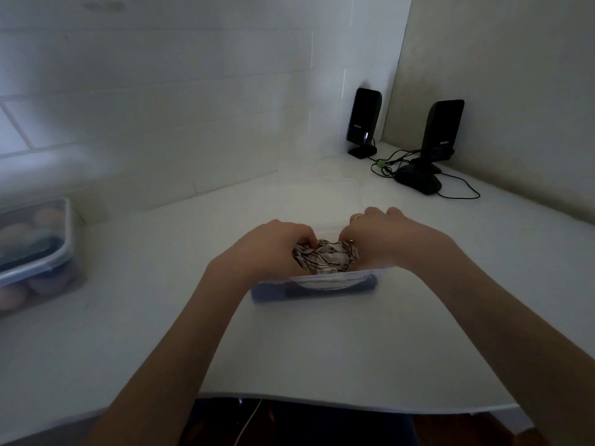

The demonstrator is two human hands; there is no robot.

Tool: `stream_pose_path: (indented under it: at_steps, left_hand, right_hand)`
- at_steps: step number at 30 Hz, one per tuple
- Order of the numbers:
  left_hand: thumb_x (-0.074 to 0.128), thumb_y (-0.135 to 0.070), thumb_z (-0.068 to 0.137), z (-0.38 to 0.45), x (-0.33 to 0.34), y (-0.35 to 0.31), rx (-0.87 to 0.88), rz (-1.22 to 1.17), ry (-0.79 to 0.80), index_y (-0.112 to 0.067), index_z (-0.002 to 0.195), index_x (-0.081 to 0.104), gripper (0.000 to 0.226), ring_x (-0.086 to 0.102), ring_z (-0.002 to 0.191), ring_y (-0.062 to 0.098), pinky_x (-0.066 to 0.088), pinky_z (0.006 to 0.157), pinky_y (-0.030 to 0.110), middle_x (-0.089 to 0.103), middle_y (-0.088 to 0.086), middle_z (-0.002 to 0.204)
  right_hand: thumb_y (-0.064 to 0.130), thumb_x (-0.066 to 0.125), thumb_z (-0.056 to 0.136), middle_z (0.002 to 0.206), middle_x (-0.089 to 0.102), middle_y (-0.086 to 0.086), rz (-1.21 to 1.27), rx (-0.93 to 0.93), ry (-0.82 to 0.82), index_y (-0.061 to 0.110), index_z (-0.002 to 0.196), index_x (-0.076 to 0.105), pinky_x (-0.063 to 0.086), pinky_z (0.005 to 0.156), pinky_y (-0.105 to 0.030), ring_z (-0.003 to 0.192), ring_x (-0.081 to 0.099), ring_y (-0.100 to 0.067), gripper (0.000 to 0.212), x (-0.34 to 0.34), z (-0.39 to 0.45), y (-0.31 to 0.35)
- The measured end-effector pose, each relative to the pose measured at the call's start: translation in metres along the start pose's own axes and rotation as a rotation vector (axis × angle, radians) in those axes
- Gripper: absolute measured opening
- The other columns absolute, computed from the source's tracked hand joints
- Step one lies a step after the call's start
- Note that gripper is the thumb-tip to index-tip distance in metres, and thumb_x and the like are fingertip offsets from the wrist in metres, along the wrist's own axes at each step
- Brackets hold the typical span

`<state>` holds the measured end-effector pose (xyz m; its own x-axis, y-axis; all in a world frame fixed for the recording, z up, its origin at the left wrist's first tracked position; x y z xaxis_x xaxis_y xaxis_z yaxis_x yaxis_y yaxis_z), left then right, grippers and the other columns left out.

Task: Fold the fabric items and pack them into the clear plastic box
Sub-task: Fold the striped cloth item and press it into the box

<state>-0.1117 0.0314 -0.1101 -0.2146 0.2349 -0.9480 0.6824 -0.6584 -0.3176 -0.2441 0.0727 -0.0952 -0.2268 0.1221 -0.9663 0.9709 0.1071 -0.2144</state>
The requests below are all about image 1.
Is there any black speaker cable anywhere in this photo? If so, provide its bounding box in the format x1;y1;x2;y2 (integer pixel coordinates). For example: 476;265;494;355
370;148;481;200

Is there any clear container with blue lid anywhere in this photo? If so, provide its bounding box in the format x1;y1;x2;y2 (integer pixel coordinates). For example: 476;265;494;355
0;196;87;317

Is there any person's left hand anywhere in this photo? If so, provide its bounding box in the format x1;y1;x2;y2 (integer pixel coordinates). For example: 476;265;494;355
208;219;321;288

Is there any person's right hand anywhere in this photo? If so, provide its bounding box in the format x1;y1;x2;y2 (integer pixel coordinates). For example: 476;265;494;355
338;207;459;274

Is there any clear plastic storage box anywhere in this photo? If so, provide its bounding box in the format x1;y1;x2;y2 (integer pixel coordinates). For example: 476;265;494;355
250;222;389;305

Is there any dark blue cloth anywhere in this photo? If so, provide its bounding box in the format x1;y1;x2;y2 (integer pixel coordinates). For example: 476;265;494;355
253;274;378;303

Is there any beige striped cloth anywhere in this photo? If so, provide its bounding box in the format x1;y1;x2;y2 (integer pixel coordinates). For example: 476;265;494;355
291;239;361;276

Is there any black speaker with wide base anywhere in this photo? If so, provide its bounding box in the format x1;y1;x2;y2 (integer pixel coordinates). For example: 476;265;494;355
394;99;465;196

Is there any white cable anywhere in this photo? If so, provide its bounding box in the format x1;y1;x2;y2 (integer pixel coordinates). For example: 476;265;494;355
234;398;264;446

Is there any person's right forearm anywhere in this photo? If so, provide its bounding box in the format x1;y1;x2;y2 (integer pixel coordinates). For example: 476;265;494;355
409;243;595;446

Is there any pile of pastel balls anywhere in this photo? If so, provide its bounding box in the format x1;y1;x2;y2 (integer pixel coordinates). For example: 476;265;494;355
0;206;84;314

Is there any small black speaker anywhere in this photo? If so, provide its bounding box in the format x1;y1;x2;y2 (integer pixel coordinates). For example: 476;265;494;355
346;87;383;160

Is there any person's dark clothing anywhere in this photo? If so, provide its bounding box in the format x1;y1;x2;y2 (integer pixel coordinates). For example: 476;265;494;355
178;397;420;446

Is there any person's left forearm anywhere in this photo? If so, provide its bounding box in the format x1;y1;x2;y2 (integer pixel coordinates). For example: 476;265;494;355
83;262;254;446

